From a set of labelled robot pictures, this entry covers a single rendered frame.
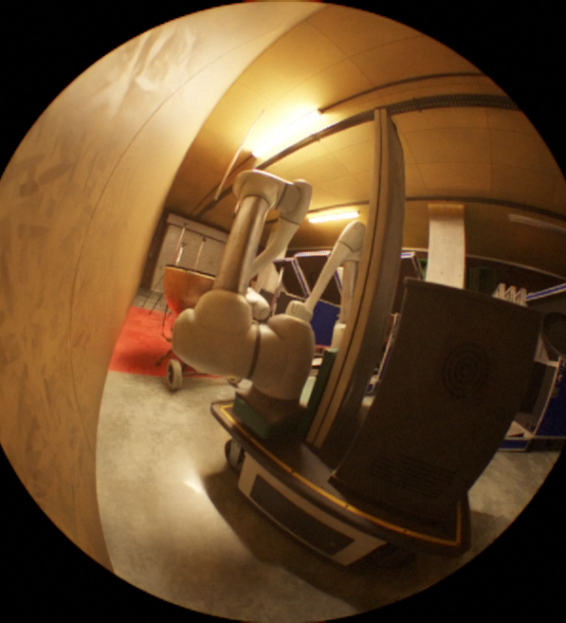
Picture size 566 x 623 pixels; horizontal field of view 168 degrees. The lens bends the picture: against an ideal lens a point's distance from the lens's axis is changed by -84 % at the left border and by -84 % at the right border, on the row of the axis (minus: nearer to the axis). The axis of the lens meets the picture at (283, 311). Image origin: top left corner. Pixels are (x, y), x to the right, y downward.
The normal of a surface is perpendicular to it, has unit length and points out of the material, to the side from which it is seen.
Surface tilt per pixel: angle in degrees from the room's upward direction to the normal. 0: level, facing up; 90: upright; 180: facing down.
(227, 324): 67
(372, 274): 90
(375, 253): 90
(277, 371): 91
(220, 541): 0
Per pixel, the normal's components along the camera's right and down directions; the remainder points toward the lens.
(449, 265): -0.73, -0.17
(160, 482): 0.25, -0.97
